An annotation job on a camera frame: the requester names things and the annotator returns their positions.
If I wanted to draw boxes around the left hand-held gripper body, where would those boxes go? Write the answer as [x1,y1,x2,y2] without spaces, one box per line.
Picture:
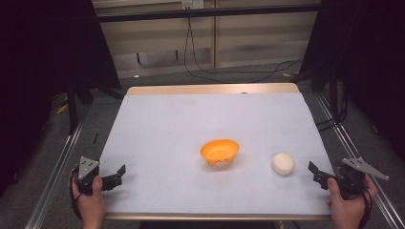
[75,156,101,197]

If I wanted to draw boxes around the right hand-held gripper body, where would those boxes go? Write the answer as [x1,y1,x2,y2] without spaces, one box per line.
[336,156,391,201]

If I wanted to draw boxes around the person's left hand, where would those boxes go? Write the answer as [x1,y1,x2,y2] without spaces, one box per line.
[70,168,106,229]

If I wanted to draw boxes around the person's right hand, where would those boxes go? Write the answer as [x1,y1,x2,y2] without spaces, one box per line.
[326,174,379,229]

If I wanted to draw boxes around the white round bun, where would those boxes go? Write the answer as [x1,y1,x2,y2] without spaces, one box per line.
[270,152,295,177]

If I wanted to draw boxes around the black metal stand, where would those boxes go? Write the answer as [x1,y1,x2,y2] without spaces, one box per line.
[309,60,350,132]
[65,73,95,136]

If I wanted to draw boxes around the white table mat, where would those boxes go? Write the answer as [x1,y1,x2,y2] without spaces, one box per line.
[99,92,332,216]

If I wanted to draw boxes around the orange plastic bowl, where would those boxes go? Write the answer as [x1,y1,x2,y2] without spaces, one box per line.
[200,138,241,169]

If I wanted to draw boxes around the black curtain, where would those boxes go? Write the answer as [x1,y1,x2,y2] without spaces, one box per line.
[299,0,405,160]
[0,0,122,198]

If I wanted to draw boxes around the black horizontal bar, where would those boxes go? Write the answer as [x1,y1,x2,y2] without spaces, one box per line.
[95,3,322,23]

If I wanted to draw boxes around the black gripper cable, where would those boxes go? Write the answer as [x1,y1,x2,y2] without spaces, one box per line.
[69,166,84,221]
[357,185,374,229]

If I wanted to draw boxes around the silver metal rail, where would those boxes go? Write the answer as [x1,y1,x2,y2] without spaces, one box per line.
[24,104,94,229]
[314,94,405,229]

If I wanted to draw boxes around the black wall cable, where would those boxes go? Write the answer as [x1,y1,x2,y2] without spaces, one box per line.
[182,16,304,84]

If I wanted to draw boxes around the white wall socket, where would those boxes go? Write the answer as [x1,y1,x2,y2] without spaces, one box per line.
[181,0,204,10]

